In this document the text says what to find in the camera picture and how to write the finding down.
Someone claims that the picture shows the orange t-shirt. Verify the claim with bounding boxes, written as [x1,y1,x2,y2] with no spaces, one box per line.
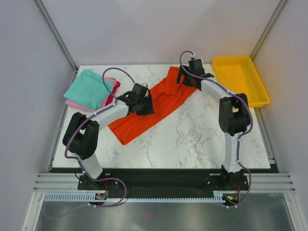
[108,66,196,145]

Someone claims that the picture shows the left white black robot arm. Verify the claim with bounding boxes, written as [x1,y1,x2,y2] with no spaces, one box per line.
[63,83,154,189]

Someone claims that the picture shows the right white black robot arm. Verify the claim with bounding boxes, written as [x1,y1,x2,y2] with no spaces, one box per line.
[176,58,253,190]

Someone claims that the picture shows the crimson folded t-shirt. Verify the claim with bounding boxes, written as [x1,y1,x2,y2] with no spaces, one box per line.
[104,81,120,106]

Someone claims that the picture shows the pink folded t-shirt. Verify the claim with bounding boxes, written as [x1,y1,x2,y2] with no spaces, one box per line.
[65,78,116,112]

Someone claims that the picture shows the yellow plastic tray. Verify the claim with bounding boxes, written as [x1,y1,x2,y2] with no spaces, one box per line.
[212,56,270,108]

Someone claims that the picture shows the teal folded t-shirt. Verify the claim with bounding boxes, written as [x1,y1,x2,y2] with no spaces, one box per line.
[64,69,111,104]

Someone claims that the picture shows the right aluminium frame post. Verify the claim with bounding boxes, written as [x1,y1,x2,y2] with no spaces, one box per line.
[250,0,289,61]

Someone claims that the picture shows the aluminium frame post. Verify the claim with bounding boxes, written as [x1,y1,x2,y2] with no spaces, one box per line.
[250,0,289,61]
[33,0,78,73]

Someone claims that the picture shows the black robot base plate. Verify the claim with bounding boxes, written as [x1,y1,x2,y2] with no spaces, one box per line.
[77,168,246,198]

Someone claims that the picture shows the white slotted cable duct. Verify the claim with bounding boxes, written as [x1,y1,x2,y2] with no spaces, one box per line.
[44,192,226,203]

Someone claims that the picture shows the aluminium extrusion rail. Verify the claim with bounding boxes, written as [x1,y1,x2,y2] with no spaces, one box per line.
[35,173,295,193]

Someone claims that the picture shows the left aluminium frame post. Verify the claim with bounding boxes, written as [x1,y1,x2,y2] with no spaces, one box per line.
[33,0,78,73]

